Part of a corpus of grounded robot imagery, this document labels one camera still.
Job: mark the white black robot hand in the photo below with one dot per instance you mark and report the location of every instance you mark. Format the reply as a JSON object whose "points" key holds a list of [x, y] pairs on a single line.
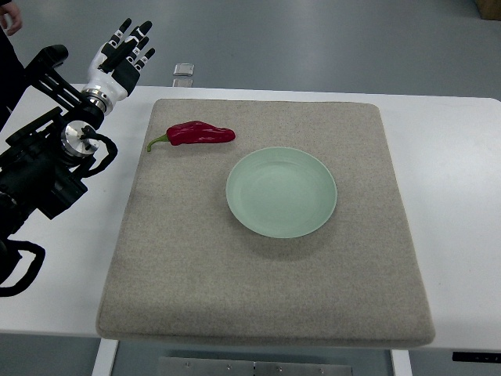
{"points": [[116, 68]]}

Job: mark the red pepper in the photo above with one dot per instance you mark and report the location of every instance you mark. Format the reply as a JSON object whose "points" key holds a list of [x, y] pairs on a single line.
{"points": [[194, 132]]}

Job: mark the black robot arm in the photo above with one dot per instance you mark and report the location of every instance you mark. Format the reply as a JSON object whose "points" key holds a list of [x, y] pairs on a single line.
{"points": [[48, 159]]}

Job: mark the silver floor outlet plate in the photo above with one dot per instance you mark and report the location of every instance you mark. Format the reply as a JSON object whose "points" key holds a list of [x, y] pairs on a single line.
{"points": [[183, 69]]}

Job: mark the light green plate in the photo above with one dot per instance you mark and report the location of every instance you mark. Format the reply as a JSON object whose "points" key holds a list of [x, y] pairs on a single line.
{"points": [[281, 192]]}

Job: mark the person in dark clothes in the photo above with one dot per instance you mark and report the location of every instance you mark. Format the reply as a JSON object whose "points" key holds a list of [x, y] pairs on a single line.
{"points": [[13, 80]]}

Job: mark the beige felt mat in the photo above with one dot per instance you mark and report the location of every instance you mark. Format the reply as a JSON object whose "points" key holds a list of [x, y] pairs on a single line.
{"points": [[186, 269]]}

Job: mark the white table leg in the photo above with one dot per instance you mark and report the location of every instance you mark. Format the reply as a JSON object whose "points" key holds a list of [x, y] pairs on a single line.
{"points": [[105, 357]]}

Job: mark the cardboard box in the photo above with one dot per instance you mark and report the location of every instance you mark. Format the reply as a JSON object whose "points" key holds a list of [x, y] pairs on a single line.
{"points": [[489, 9]]}

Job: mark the black table control panel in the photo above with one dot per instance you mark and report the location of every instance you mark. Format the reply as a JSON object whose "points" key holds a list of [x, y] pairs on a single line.
{"points": [[476, 357]]}

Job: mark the metal bracket under table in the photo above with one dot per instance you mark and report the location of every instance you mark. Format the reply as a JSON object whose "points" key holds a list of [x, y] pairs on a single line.
{"points": [[172, 366]]}

